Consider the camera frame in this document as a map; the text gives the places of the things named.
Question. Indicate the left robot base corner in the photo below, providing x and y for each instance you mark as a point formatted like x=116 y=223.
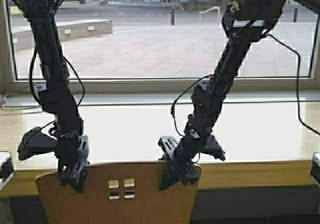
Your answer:
x=6 y=168

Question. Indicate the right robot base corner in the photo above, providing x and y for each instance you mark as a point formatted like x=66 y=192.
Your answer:
x=315 y=168

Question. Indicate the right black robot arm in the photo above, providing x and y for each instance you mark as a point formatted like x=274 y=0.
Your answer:
x=244 y=22

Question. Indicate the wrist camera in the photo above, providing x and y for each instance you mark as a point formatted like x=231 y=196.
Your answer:
x=35 y=142
x=213 y=148

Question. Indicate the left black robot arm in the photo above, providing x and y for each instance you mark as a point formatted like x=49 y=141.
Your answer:
x=53 y=94

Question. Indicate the long wooden counter table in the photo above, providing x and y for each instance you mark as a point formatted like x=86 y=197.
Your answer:
x=265 y=144

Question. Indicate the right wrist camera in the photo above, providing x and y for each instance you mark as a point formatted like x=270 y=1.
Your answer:
x=213 y=148

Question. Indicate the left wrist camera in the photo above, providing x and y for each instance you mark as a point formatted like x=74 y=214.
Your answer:
x=35 y=142

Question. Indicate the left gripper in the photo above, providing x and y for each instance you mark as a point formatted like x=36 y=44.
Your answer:
x=72 y=152

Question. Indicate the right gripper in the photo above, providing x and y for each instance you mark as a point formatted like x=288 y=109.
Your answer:
x=180 y=153

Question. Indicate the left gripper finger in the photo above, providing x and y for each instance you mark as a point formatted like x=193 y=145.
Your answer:
x=183 y=172

